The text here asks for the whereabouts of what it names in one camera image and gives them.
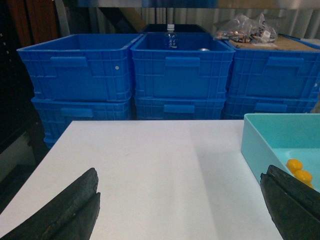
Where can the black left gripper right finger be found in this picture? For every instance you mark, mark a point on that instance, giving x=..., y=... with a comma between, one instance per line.
x=293, y=206

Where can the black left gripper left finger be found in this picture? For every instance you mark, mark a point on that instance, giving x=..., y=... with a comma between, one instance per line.
x=70, y=215

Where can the yellow toy block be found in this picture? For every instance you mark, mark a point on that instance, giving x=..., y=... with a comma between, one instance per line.
x=295, y=166

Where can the light teal plastic bin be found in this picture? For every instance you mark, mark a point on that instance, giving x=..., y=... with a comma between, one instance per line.
x=274, y=138

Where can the white table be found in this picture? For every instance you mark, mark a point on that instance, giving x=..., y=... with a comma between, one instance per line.
x=158, y=180

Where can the blue crate bottom left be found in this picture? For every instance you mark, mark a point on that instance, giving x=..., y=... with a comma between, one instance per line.
x=56, y=116

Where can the blue crate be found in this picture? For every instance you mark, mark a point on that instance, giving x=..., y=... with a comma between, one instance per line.
x=82, y=67
x=280, y=74
x=56, y=116
x=198, y=69
x=236, y=106
x=178, y=109

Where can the blue crate bottom right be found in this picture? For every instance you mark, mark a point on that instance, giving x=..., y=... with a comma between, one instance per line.
x=236, y=106

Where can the blue crate bottom middle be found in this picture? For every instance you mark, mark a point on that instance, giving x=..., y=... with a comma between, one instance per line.
x=178, y=109

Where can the blue crate top right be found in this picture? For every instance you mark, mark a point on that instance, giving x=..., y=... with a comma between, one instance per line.
x=280, y=74

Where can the blue crate top left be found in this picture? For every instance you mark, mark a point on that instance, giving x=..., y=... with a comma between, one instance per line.
x=82, y=67

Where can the brown cardboard sheet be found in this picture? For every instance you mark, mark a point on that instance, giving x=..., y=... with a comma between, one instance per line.
x=282, y=44

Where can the blue crate top middle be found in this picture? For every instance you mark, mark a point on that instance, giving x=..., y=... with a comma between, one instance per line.
x=198, y=69

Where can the clear bag of small parts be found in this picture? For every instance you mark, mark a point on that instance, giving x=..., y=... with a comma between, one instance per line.
x=263, y=29

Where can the clear plastic water bottle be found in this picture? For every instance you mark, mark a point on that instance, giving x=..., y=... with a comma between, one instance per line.
x=170, y=38

